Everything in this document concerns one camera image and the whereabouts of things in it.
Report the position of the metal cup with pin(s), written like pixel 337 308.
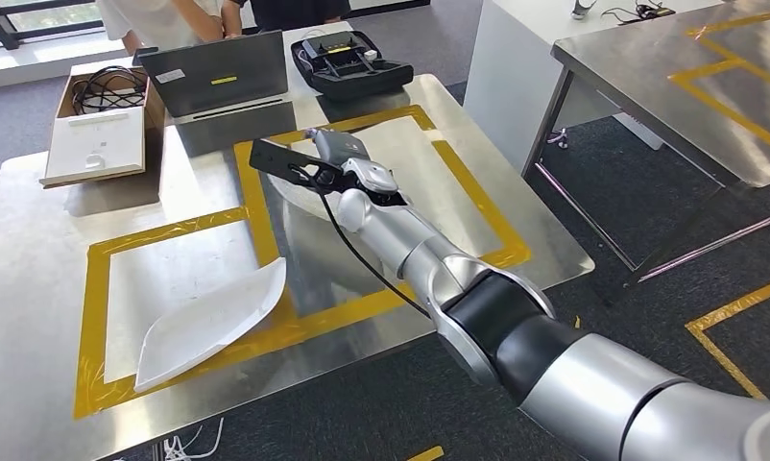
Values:
pixel 582 7

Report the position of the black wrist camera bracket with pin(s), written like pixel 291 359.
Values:
pixel 283 162

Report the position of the yellow floor tape square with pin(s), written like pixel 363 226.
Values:
pixel 426 454
pixel 741 303

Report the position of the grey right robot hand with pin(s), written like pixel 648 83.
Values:
pixel 344 147

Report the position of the open cardboard box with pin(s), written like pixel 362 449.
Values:
pixel 156 127

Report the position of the stainless steel table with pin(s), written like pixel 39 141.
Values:
pixel 646 76

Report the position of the black window rail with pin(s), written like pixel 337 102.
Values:
pixel 3 19

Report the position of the yellow table tape rectangle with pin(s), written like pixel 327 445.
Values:
pixel 728 109

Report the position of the white curved plastic part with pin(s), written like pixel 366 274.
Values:
pixel 213 324

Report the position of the grey laptop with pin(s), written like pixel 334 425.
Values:
pixel 213 73

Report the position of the black equipment case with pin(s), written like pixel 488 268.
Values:
pixel 353 79

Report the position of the stainless steel workbench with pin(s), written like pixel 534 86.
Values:
pixel 41 286

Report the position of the person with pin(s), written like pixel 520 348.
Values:
pixel 289 11
pixel 162 19

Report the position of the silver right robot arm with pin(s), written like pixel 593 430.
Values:
pixel 391 235

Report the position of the white foam insert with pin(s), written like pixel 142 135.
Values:
pixel 92 143

